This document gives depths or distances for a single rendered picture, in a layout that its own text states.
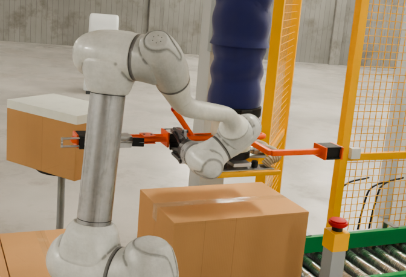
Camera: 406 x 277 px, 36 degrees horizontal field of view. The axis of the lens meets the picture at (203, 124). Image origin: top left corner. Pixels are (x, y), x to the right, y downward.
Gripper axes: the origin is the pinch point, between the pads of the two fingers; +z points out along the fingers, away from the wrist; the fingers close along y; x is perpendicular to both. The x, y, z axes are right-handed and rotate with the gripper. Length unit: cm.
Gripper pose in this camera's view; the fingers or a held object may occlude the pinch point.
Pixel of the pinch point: (171, 137)
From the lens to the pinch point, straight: 246.5
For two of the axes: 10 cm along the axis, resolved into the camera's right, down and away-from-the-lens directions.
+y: -0.8, 9.7, 2.2
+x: 9.2, -0.1, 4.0
